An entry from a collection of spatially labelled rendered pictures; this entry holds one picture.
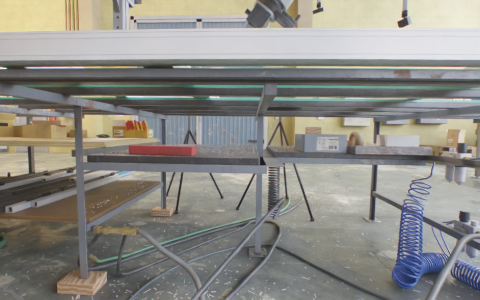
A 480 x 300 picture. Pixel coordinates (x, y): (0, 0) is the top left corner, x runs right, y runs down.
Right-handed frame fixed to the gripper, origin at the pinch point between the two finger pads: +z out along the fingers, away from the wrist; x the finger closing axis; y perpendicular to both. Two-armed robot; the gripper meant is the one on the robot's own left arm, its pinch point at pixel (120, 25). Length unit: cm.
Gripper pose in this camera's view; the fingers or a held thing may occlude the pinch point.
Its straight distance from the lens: 73.4
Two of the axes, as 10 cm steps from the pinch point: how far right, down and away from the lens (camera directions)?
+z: -0.1, 10.0, 0.7
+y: -10.0, -0.2, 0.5
